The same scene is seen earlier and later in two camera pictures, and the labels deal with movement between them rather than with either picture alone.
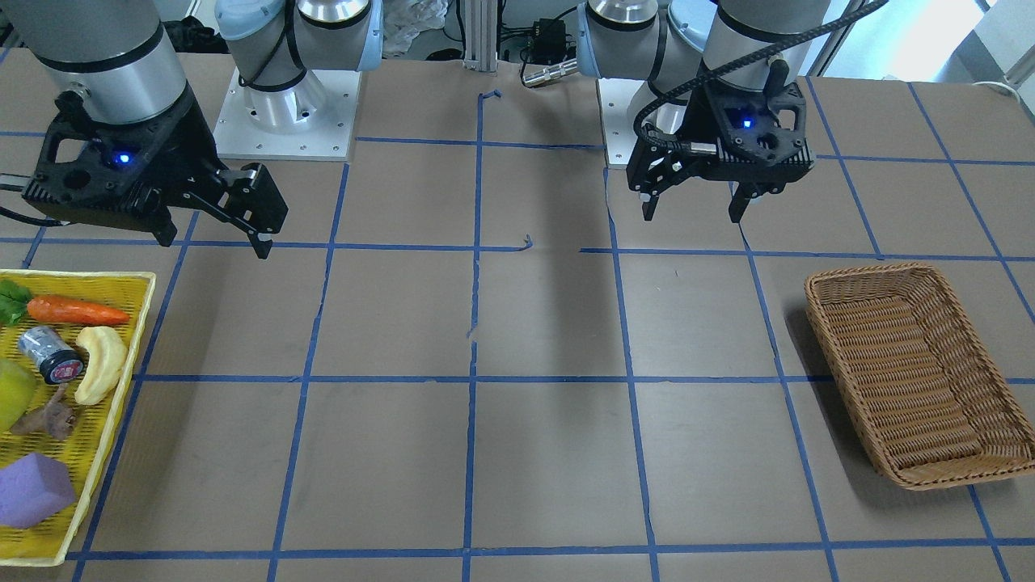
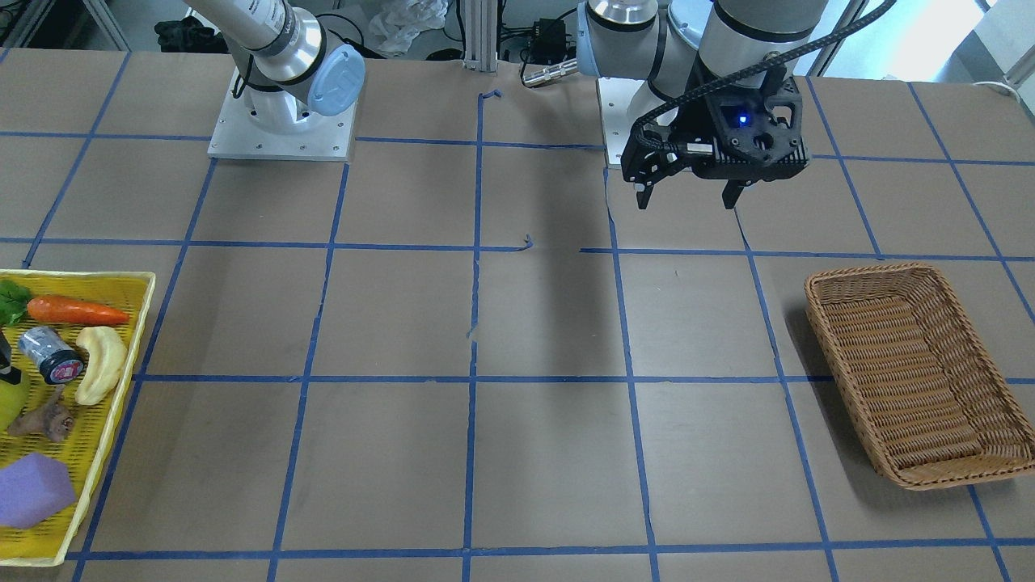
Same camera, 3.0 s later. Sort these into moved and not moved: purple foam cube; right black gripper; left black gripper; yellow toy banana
Moved: right black gripper
Not moved: left black gripper; purple foam cube; yellow toy banana
